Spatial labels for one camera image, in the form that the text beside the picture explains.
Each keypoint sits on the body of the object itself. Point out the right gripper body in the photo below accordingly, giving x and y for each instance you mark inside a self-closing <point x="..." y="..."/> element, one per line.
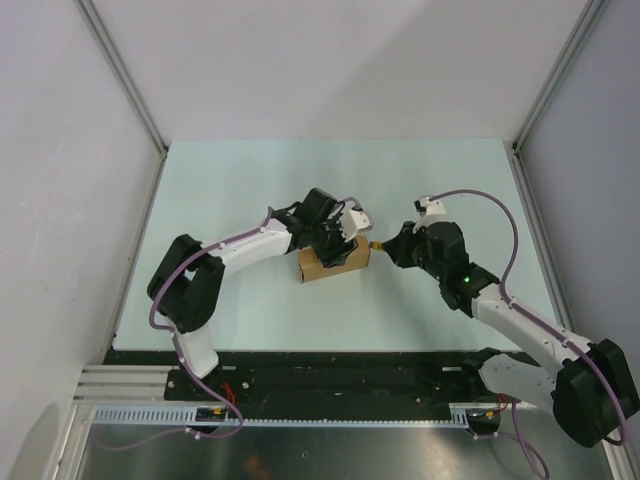
<point x="422" y="257"/>

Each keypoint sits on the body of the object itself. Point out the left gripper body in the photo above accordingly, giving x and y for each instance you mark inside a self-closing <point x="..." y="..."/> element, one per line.
<point x="328" y="242"/>

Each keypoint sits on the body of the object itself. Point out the brown cardboard express box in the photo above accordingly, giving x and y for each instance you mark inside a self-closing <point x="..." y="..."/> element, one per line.
<point x="311" y="269"/>

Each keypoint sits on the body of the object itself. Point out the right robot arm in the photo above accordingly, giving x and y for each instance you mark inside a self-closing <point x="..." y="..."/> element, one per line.
<point x="587" y="387"/>

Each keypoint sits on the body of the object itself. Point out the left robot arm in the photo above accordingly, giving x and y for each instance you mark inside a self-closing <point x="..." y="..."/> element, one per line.
<point x="185" y="288"/>

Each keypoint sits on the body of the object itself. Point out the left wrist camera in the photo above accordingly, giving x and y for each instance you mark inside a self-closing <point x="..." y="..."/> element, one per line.
<point x="354" y="223"/>

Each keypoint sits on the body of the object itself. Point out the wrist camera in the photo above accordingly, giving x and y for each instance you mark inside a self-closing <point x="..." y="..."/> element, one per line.
<point x="354" y="223"/>
<point x="429" y="210"/>

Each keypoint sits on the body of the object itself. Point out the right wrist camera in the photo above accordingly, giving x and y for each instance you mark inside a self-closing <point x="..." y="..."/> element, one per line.
<point x="429" y="210"/>

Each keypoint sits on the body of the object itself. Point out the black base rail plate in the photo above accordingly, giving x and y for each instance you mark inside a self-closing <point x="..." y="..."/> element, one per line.
<point x="326" y="385"/>

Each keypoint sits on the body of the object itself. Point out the grey slotted cable duct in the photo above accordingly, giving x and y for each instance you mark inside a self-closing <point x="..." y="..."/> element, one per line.
<point x="192" y="416"/>

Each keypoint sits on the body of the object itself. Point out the right aluminium frame post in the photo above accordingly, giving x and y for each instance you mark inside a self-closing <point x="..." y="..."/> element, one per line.
<point x="576" y="41"/>

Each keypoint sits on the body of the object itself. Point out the aluminium frame post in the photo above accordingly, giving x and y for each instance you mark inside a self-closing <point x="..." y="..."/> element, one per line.
<point x="116" y="63"/>
<point x="576" y="41"/>

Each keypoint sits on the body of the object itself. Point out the left aluminium frame post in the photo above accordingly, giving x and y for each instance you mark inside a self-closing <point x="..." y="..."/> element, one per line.
<point x="116" y="63"/>

